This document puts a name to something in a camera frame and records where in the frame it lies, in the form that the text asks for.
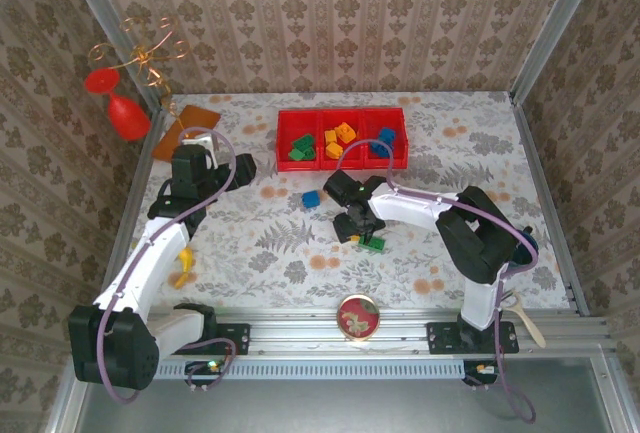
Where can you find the aluminium frame post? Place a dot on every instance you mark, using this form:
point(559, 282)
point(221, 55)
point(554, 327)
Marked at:
point(105, 23)
point(555, 23)

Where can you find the red plastic bin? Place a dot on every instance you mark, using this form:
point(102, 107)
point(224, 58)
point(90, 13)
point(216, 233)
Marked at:
point(287, 125)
point(400, 153)
point(356, 120)

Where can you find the amber translucent board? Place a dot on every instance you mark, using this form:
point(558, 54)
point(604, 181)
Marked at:
point(200, 118)

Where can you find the aluminium side rail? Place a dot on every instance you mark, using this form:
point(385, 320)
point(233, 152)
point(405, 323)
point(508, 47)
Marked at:
point(550, 193)
point(130, 213)

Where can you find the small black controller board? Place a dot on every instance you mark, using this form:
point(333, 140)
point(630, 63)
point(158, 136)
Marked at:
point(480, 371)
point(207, 369)

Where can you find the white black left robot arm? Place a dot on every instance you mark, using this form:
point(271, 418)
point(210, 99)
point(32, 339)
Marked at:
point(150, 263)

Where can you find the round floral plate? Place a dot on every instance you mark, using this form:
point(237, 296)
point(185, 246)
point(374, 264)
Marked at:
point(350, 308)

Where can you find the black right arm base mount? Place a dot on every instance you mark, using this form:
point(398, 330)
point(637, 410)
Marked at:
point(440, 338)

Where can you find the green lego block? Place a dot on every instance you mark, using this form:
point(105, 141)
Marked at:
point(302, 142)
point(310, 153)
point(296, 154)
point(376, 246)

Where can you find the yellow banana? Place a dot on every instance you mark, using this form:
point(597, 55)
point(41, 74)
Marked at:
point(186, 258)

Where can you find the aluminium front rail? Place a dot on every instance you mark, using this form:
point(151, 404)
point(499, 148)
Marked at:
point(310, 335)

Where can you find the grey metal panel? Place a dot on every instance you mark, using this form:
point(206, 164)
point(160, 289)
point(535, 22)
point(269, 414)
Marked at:
point(325, 408)

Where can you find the floral patterned table cover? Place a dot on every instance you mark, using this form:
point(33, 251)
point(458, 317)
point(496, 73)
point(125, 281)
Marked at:
point(450, 118)

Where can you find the wooden spoon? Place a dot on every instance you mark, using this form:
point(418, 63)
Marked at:
point(532, 328)

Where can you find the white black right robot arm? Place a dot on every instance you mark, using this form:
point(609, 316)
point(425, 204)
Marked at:
point(410, 205)

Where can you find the blue lego block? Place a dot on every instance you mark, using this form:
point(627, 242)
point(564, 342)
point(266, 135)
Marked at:
point(379, 149)
point(387, 134)
point(311, 199)

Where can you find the red plastic goblet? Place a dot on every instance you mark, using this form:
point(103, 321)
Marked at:
point(127, 115)

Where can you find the dark blue round object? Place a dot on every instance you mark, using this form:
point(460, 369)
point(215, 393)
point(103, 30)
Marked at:
point(525, 253)

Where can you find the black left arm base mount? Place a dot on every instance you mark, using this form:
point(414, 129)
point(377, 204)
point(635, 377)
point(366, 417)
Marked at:
point(235, 338)

